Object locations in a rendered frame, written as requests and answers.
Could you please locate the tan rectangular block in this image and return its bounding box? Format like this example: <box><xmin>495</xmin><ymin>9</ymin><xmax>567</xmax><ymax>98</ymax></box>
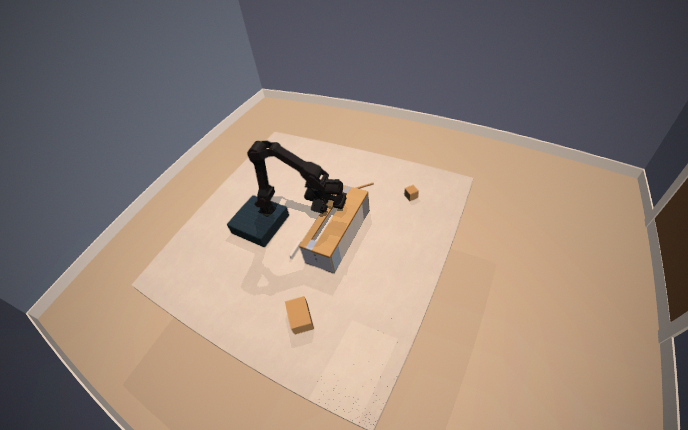
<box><xmin>285</xmin><ymin>296</ymin><xmax>314</xmax><ymax>335</ymax></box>

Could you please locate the small brown cube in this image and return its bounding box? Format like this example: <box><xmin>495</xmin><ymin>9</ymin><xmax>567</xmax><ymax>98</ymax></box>
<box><xmin>404</xmin><ymin>185</ymin><xmax>419</xmax><ymax>201</ymax></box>

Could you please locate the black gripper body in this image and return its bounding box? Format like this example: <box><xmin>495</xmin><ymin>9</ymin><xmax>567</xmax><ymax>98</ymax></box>
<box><xmin>304</xmin><ymin>188</ymin><xmax>347</xmax><ymax>209</ymax></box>

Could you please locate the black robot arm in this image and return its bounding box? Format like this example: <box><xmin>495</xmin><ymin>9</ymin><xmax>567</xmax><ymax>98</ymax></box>
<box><xmin>247</xmin><ymin>141</ymin><xmax>343</xmax><ymax>217</ymax></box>

